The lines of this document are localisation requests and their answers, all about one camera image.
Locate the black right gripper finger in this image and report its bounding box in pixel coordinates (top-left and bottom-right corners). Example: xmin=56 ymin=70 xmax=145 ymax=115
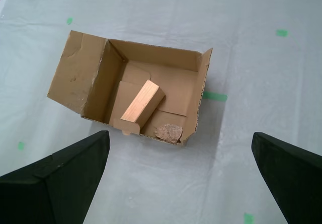
xmin=251 ymin=132 xmax=322 ymax=224
xmin=0 ymin=130 xmax=111 ymax=224

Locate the brown cardboard box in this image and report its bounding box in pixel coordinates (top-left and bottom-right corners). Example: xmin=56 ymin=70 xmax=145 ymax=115
xmin=46 ymin=30 xmax=213 ymax=146

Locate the light wooden block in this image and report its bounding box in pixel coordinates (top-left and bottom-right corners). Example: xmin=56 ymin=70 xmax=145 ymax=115
xmin=120 ymin=80 xmax=166 ymax=129

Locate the speckled pinkish rock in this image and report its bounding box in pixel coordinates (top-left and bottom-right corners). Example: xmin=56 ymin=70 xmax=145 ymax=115
xmin=153 ymin=123 xmax=184 ymax=144

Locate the white plastic table cover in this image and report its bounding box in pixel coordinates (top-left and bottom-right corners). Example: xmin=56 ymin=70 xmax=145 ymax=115
xmin=0 ymin=0 xmax=322 ymax=224

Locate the long light green tape strip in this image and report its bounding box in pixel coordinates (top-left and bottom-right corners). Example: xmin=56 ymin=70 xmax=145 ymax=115
xmin=202 ymin=92 xmax=228 ymax=102

